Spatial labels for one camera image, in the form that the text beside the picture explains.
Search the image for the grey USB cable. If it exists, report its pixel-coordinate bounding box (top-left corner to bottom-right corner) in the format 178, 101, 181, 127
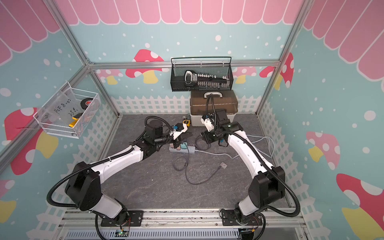
171, 149, 224, 186
188, 135, 220, 153

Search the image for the silver mp3 player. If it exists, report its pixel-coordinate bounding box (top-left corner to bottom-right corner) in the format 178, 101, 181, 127
220, 162, 228, 169

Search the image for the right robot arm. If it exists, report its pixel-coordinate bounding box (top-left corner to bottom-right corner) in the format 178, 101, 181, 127
201, 94, 300, 225

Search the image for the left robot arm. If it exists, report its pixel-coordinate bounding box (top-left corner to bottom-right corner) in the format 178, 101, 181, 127
47, 116, 188, 225

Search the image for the white power strip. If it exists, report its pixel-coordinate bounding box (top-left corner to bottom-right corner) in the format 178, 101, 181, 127
169, 146, 196, 154

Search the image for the yellow tape measure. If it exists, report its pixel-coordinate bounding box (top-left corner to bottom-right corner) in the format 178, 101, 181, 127
183, 120, 191, 127

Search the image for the white toolbox brown lid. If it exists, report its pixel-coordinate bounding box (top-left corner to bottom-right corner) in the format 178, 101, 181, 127
190, 90, 238, 127

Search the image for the socket bit set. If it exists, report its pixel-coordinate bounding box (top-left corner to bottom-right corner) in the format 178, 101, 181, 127
184, 71, 231, 90

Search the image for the black electrical tape roll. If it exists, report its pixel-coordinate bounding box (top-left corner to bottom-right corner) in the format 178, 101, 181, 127
81, 98, 94, 110

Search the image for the yellow tool in bin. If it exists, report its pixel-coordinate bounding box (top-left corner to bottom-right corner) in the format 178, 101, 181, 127
69, 117, 79, 128

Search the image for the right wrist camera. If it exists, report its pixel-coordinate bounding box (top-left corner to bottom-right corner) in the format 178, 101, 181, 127
201, 115, 215, 132

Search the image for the black wire mesh basket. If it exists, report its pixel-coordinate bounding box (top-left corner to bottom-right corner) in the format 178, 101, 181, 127
171, 57, 234, 92

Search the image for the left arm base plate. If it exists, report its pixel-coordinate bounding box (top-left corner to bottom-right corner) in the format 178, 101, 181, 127
101, 210, 144, 227

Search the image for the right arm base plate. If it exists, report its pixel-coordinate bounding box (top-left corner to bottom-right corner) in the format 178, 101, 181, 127
219, 209, 263, 227

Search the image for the clear plastic wall bin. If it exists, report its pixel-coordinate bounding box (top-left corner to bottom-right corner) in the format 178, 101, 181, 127
33, 82, 102, 139

